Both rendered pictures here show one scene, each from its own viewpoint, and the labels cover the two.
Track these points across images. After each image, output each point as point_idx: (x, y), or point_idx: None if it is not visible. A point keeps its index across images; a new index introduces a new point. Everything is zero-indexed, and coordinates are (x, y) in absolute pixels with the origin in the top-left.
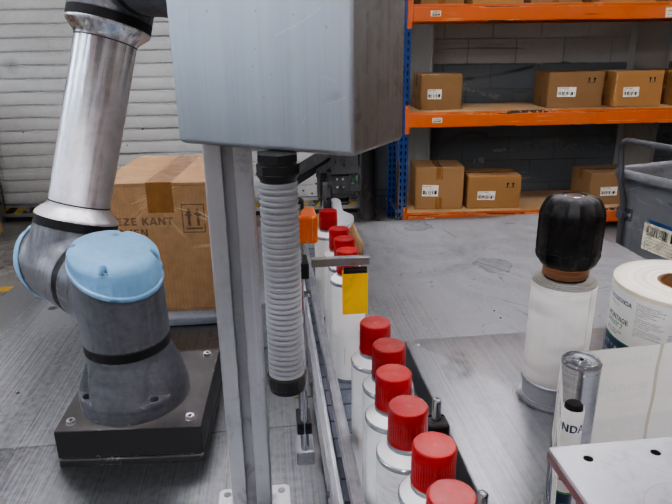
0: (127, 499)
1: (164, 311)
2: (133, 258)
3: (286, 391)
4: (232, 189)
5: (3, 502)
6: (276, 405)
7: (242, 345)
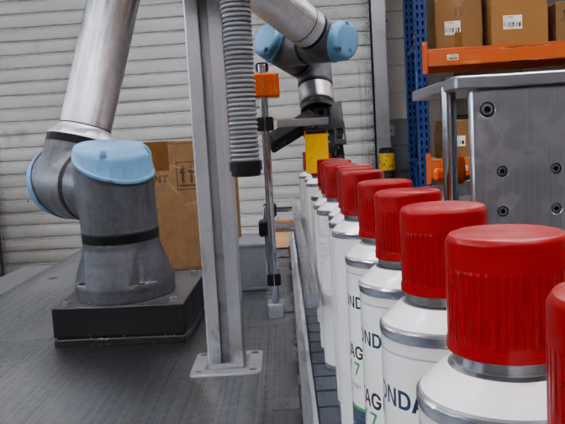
0: (113, 359)
1: (154, 204)
2: (129, 148)
3: (244, 169)
4: (207, 42)
5: (4, 363)
6: (258, 316)
7: (215, 182)
